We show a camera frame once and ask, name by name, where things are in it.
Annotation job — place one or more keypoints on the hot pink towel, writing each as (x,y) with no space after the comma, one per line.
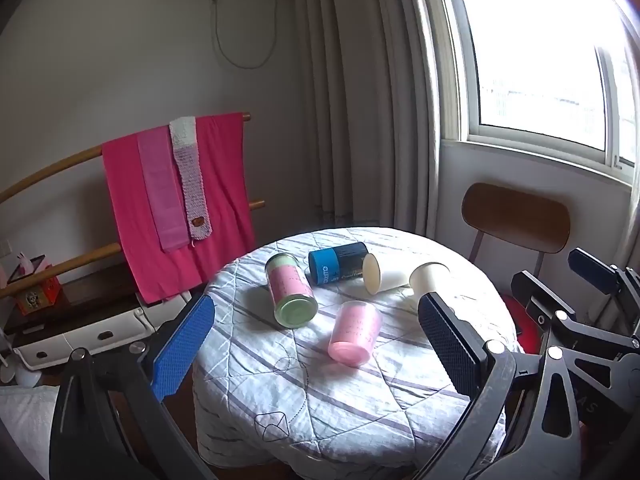
(225,195)

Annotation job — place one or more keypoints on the blue and black cup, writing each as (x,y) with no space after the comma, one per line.
(336,262)

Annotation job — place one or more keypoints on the grey curtain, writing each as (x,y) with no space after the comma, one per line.
(350,100)

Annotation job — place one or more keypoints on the orange tissue box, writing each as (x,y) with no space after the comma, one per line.
(37,290)

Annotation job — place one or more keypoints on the white pillow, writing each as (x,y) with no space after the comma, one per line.
(22,425)

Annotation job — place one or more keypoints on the cream paper cup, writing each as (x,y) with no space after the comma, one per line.
(387,275)

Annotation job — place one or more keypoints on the green and pink cup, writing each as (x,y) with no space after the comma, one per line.
(291,290)

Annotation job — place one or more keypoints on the red seat cushion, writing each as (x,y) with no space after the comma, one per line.
(520,320)

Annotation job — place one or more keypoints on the light pink cloth strip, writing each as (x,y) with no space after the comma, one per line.
(162,190)

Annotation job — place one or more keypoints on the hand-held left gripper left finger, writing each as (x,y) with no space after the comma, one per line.
(182,342)

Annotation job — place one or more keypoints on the knitted pink and white scarf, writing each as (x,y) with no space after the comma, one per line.
(192,180)

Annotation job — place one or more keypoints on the white drawer cabinet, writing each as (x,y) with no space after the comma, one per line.
(100,320)

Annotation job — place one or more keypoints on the wooden chair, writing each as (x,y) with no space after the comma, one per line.
(515,217)

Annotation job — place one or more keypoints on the wooden towel rack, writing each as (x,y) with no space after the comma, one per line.
(55,165)

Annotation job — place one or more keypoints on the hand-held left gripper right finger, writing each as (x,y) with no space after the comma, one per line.
(447,345)

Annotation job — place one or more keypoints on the round table with quilted cloth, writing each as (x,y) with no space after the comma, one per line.
(300,410)

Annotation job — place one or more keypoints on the white paper cup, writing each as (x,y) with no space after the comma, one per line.
(429,280)

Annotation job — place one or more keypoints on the white framed window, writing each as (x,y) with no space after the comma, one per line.
(540,50)

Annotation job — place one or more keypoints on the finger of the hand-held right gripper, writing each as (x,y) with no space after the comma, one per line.
(592,266)
(537,300)

